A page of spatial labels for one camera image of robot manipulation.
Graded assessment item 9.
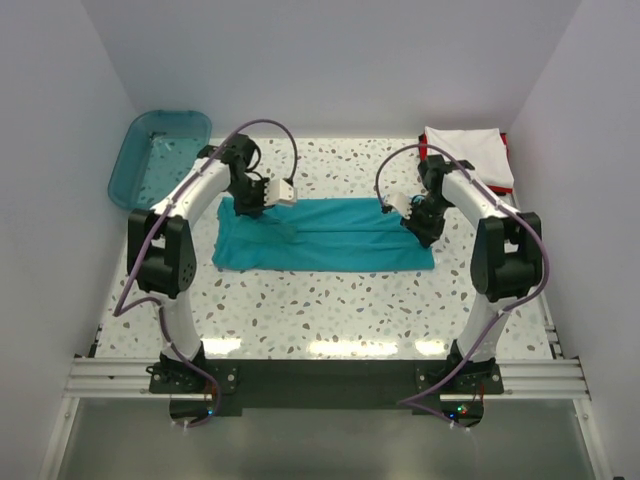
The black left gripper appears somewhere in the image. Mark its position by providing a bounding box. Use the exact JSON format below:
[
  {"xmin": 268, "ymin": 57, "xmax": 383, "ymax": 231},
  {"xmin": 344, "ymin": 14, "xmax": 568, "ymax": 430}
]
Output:
[{"xmin": 226, "ymin": 176, "xmax": 276, "ymax": 218}]

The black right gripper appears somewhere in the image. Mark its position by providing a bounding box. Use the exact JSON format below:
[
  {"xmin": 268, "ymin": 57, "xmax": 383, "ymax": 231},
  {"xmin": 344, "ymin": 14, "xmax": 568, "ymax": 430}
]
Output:
[{"xmin": 401, "ymin": 195, "xmax": 452, "ymax": 248}]

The teal t shirt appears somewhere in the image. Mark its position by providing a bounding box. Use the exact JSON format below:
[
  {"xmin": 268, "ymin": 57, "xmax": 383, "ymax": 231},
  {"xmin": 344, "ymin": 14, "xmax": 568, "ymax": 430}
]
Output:
[{"xmin": 212, "ymin": 198, "xmax": 436, "ymax": 273}]

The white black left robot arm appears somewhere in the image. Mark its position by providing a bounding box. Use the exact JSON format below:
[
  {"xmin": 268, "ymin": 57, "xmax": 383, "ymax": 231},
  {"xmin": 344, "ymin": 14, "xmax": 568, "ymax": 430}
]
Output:
[{"xmin": 127, "ymin": 134, "xmax": 269, "ymax": 395}]

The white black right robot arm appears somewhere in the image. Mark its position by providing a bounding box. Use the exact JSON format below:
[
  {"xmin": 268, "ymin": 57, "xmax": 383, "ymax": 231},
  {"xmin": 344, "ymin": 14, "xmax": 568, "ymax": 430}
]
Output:
[{"xmin": 401, "ymin": 155, "xmax": 548, "ymax": 395}]

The teal translucent plastic bin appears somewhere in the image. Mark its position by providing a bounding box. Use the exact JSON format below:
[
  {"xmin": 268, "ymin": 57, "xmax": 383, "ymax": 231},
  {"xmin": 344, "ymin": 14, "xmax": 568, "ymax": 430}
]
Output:
[{"xmin": 107, "ymin": 110, "xmax": 212, "ymax": 211}]

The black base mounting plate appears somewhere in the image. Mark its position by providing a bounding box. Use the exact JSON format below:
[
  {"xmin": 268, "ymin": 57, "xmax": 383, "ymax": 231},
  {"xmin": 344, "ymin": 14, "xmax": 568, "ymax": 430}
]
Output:
[{"xmin": 148, "ymin": 357, "xmax": 505, "ymax": 426}]

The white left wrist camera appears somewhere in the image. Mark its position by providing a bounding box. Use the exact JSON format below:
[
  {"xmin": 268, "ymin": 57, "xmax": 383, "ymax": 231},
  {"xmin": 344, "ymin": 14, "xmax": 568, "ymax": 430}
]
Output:
[{"xmin": 264, "ymin": 179, "xmax": 297, "ymax": 207}]

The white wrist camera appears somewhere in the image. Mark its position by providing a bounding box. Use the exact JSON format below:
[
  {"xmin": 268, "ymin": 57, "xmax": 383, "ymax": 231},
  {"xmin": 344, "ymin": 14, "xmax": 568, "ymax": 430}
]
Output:
[
  {"xmin": 382, "ymin": 193, "xmax": 412, "ymax": 219},
  {"xmin": 264, "ymin": 179, "xmax": 297, "ymax": 207}
]

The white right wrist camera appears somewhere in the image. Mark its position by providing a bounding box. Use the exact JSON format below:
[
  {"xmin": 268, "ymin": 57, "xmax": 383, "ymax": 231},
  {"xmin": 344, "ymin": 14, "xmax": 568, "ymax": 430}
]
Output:
[{"xmin": 382, "ymin": 193, "xmax": 412, "ymax": 219}]

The aluminium extrusion rail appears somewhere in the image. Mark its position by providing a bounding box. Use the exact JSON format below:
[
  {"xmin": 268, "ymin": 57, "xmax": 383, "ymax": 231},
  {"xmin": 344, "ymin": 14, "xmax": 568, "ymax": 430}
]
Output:
[{"xmin": 64, "ymin": 358, "xmax": 590, "ymax": 401}]

